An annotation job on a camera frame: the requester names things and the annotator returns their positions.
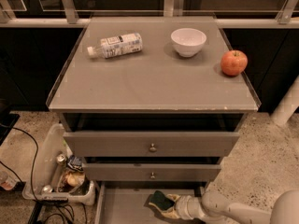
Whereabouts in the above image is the clear plastic water bottle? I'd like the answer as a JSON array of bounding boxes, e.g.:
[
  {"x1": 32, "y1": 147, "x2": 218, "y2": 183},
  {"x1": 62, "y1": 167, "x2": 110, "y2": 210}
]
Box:
[{"x1": 87, "y1": 33, "x2": 143, "y2": 59}]

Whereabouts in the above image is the middle grey drawer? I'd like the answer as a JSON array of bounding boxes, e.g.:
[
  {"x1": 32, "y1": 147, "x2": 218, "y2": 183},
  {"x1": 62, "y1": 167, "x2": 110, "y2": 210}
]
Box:
[{"x1": 83, "y1": 163, "x2": 221, "y2": 182}]

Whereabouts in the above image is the bottom grey open drawer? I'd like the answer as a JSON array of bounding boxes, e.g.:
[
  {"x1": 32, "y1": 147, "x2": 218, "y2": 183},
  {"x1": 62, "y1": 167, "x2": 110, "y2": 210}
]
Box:
[{"x1": 94, "y1": 181, "x2": 206, "y2": 224}]

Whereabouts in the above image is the red apple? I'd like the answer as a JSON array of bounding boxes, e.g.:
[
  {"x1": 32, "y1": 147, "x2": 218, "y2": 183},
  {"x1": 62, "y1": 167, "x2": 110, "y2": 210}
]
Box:
[{"x1": 221, "y1": 50, "x2": 248, "y2": 77}]

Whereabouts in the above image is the metal window railing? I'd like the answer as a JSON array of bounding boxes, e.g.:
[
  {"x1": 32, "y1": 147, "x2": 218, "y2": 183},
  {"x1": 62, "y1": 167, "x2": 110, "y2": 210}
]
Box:
[{"x1": 0, "y1": 0, "x2": 299, "y2": 29}]

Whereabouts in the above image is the white ceramic bowl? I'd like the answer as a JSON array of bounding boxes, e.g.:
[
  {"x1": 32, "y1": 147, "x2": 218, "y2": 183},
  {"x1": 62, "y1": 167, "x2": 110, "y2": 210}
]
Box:
[{"x1": 171, "y1": 28, "x2": 206, "y2": 58}]

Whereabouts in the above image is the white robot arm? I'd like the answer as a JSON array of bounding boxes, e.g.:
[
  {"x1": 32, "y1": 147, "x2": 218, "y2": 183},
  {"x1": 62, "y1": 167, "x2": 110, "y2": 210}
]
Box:
[{"x1": 160, "y1": 190, "x2": 299, "y2": 224}]

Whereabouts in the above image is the silver can upper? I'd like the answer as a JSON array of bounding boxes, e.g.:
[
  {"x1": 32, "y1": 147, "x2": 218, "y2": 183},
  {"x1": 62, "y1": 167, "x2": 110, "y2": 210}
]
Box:
[{"x1": 56, "y1": 153, "x2": 67, "y2": 165}]

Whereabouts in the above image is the clear plastic bin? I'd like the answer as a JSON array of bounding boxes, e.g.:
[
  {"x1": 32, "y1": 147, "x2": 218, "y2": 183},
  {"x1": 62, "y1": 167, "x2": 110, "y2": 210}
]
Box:
[{"x1": 22, "y1": 124, "x2": 95, "y2": 205}]

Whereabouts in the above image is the silver can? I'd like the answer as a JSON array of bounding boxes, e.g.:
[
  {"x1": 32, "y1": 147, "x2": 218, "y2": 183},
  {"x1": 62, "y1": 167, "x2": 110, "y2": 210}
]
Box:
[
  {"x1": 42, "y1": 185, "x2": 53, "y2": 193},
  {"x1": 56, "y1": 153, "x2": 67, "y2": 165}
]

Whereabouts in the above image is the green yellow sponge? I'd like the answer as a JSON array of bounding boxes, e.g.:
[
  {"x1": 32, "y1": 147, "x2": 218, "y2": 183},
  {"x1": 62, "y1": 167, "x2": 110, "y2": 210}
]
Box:
[{"x1": 149, "y1": 190, "x2": 175, "y2": 212}]

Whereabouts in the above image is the top grey drawer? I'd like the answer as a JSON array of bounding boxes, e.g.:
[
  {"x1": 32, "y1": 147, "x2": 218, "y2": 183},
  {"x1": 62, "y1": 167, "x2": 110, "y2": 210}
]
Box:
[{"x1": 64, "y1": 131, "x2": 239, "y2": 157}]

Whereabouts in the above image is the small bottle on floor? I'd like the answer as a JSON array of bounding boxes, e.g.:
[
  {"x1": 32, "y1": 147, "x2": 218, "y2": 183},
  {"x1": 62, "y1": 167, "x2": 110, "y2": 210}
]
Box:
[{"x1": 0, "y1": 171, "x2": 17, "y2": 191}]

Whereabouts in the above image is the silver can lower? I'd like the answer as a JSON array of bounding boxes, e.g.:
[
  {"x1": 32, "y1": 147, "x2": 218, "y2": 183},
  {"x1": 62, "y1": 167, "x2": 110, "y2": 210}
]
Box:
[{"x1": 42, "y1": 185, "x2": 53, "y2": 193}]

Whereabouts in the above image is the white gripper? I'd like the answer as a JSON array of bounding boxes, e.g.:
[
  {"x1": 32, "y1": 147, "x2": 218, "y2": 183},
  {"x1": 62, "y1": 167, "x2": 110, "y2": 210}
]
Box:
[{"x1": 161, "y1": 194, "x2": 201, "y2": 220}]

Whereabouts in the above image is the black cable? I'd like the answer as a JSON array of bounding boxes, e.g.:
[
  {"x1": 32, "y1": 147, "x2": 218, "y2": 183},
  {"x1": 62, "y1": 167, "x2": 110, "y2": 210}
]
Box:
[{"x1": 0, "y1": 122, "x2": 89, "y2": 224}]

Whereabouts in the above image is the grey drawer cabinet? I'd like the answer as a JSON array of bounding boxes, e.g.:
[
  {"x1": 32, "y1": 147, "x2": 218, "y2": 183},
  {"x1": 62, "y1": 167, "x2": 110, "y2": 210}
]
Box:
[{"x1": 46, "y1": 15, "x2": 262, "y2": 224}]

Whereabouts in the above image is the crumpled snack wrapper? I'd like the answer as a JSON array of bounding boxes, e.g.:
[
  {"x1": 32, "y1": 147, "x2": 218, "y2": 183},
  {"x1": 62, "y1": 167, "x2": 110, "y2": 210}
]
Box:
[{"x1": 60, "y1": 172, "x2": 85, "y2": 192}]

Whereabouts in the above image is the blue patterned snack bag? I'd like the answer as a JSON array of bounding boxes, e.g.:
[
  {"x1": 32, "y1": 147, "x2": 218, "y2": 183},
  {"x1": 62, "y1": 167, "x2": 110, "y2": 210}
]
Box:
[{"x1": 67, "y1": 155, "x2": 83, "y2": 172}]

